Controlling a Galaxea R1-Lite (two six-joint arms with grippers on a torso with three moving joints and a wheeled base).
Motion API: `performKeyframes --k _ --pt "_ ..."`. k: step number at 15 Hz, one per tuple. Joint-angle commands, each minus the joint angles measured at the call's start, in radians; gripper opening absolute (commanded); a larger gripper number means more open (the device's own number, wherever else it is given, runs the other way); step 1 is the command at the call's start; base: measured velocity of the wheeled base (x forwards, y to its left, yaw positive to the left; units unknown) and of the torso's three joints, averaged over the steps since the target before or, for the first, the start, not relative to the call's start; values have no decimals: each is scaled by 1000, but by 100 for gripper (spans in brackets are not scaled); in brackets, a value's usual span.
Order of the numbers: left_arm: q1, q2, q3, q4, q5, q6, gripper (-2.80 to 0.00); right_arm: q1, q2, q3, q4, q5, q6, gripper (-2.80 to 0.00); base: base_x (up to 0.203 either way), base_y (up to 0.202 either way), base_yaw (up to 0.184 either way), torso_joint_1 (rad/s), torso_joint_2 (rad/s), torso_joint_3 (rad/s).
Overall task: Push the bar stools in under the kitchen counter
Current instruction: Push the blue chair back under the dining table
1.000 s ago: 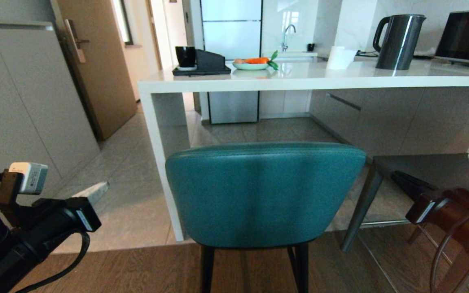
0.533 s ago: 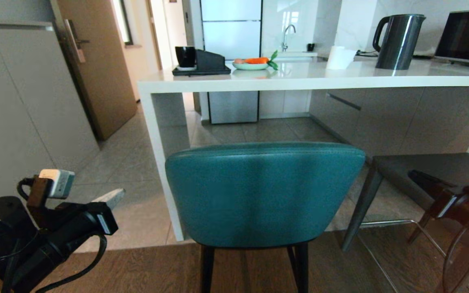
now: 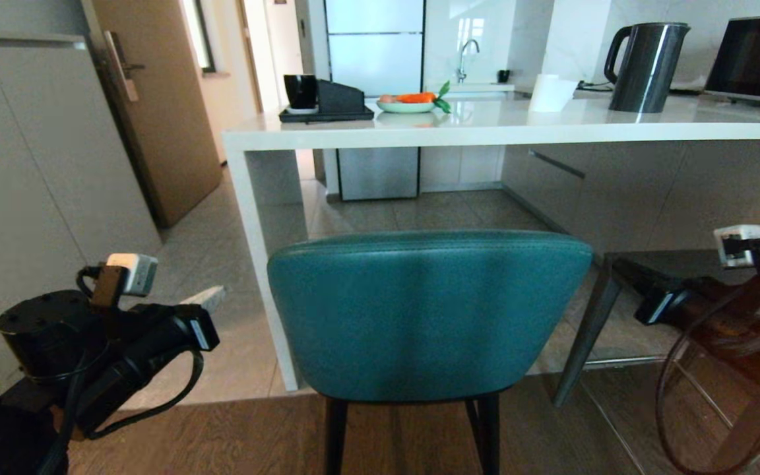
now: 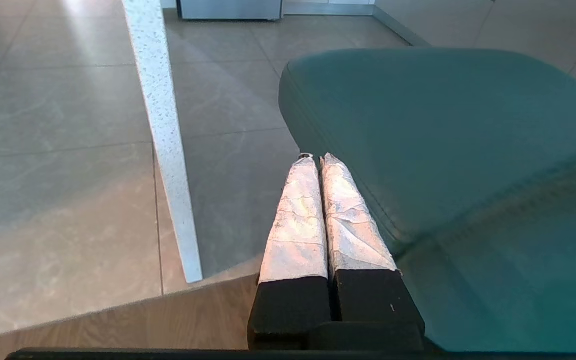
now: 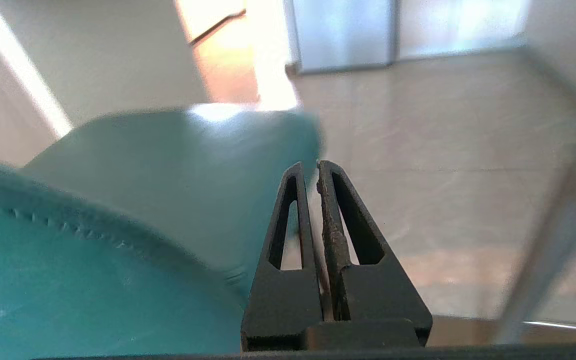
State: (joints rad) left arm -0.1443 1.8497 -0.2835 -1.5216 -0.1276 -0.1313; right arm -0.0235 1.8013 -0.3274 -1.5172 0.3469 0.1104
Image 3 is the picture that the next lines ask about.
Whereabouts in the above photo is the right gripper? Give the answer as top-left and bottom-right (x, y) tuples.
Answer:
(608, 256), (711, 327)

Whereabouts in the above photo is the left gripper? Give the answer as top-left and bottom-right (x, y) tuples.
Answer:
(74, 285), (226, 437)

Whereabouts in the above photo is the white kitchen counter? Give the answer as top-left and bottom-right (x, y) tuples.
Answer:
(222, 91), (760, 392)

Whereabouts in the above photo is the teal upholstered bar stool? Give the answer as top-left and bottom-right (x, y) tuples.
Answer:
(267, 229), (595, 475)

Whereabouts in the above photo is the grey base cabinet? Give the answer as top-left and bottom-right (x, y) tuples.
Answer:
(501, 141), (760, 255)

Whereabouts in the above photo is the brown wooden door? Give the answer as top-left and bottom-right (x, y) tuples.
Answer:
(90, 0), (224, 229)

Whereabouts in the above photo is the white base cabinet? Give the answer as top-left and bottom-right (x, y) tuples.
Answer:
(419, 145), (506, 193)

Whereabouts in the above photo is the dark grey electric kettle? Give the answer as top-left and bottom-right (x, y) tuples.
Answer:
(604, 22), (692, 113)

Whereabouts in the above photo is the black tray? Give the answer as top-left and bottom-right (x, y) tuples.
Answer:
(279, 104), (375, 124)

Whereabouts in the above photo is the tall grey cabinet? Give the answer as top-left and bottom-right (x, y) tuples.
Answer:
(0, 33), (163, 396)

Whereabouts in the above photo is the black box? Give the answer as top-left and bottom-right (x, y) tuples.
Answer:
(317, 79), (366, 114)

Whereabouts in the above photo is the black microwave oven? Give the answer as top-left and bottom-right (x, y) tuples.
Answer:
(703, 13), (760, 109)

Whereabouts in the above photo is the chrome faucet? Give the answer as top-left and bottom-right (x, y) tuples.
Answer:
(456, 38), (481, 84)

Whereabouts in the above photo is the pale green plate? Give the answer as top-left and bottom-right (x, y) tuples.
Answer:
(376, 99), (436, 114)

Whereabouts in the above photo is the orange carrot with leaves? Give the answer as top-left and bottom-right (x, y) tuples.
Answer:
(396, 80), (452, 114)

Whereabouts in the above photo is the silver refrigerator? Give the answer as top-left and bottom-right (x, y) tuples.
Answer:
(324, 0), (426, 201)

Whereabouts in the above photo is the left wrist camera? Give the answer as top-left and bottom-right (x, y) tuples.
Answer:
(77, 253), (159, 311)

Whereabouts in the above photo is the black cable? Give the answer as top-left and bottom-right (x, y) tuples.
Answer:
(86, 348), (205, 441)
(655, 241), (760, 475)

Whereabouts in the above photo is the metal door handle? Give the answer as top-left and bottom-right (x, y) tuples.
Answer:
(103, 30), (146, 103)

